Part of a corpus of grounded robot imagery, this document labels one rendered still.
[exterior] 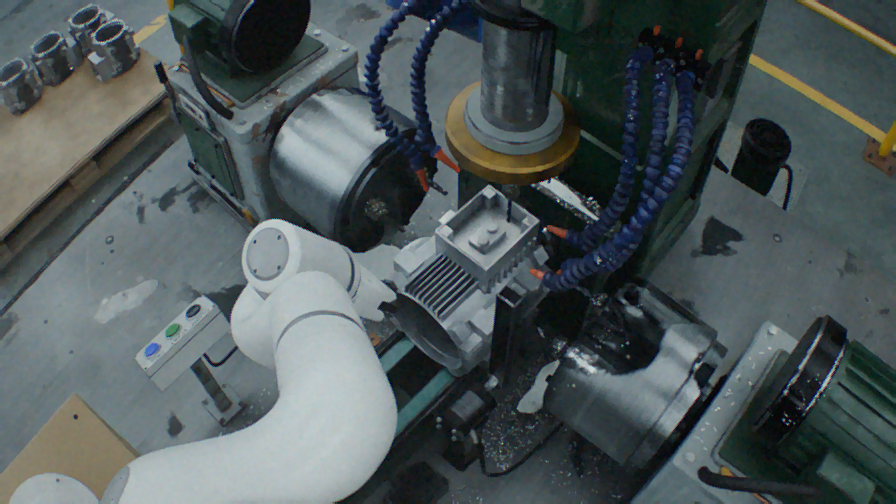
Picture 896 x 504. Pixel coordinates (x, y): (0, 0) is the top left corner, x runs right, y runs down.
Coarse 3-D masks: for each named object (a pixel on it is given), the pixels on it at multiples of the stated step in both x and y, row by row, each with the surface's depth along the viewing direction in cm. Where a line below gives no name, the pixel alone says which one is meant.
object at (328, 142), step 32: (320, 96) 125; (352, 96) 125; (288, 128) 124; (320, 128) 120; (352, 128) 119; (416, 128) 122; (288, 160) 122; (320, 160) 119; (352, 160) 116; (384, 160) 119; (288, 192) 125; (320, 192) 119; (352, 192) 117; (384, 192) 124; (416, 192) 133; (320, 224) 123; (352, 224) 122; (384, 224) 131
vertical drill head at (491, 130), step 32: (512, 0) 75; (512, 32) 79; (544, 32) 79; (512, 64) 83; (544, 64) 83; (480, 96) 93; (512, 96) 87; (544, 96) 88; (448, 128) 96; (480, 128) 92; (512, 128) 92; (544, 128) 93; (576, 128) 96; (480, 160) 92; (512, 160) 92; (544, 160) 92; (512, 192) 97
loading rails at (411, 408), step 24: (528, 336) 137; (384, 360) 123; (408, 360) 126; (432, 360) 135; (528, 360) 134; (432, 384) 120; (456, 384) 119; (408, 408) 118; (432, 408) 117; (408, 432) 115; (432, 432) 126; (408, 456) 123; (384, 480) 121
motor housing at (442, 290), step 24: (432, 240) 119; (432, 264) 112; (528, 264) 116; (408, 288) 111; (432, 288) 110; (456, 288) 110; (408, 312) 122; (432, 312) 108; (456, 312) 109; (528, 312) 119; (408, 336) 122; (432, 336) 123; (456, 360) 118; (480, 360) 114
